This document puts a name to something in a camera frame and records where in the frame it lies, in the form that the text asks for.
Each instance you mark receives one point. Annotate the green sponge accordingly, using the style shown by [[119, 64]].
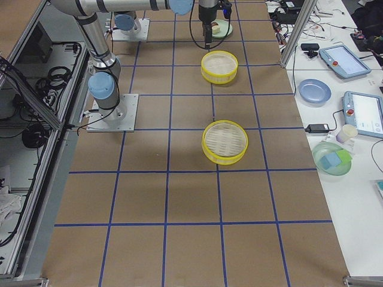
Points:
[[344, 156]]

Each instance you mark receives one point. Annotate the yellow bamboo steamer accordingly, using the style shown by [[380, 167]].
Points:
[[219, 67], [224, 142]]

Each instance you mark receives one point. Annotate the aluminium frame post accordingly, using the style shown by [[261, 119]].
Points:
[[302, 19]]

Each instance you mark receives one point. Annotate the black power adapter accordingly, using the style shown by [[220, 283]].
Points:
[[317, 128]]

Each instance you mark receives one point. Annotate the blue plate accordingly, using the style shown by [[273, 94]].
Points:
[[314, 93]]

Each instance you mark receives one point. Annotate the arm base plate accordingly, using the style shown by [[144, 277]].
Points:
[[122, 119], [131, 30]]

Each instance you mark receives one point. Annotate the black webcam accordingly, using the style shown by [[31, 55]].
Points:
[[310, 49]]

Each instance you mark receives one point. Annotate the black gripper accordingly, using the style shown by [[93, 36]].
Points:
[[206, 14]]

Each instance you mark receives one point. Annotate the lower blue teach pendant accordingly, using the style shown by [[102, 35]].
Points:
[[364, 112]]

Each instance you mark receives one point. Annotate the blue sponge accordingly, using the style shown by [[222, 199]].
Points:
[[329, 160]]

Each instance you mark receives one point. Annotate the light green plate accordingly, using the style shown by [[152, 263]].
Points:
[[225, 28]]

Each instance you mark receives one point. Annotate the white paper cup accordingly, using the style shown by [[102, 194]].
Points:
[[346, 133]]

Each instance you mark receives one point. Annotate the green translucent bowl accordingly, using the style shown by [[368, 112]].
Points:
[[324, 148]]

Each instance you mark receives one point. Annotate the upper blue teach pendant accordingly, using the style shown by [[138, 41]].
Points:
[[343, 61]]

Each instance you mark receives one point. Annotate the blue teach pendant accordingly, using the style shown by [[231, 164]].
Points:
[[343, 61], [364, 112]]

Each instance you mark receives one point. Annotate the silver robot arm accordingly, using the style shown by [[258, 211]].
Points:
[[103, 85], [178, 7]]

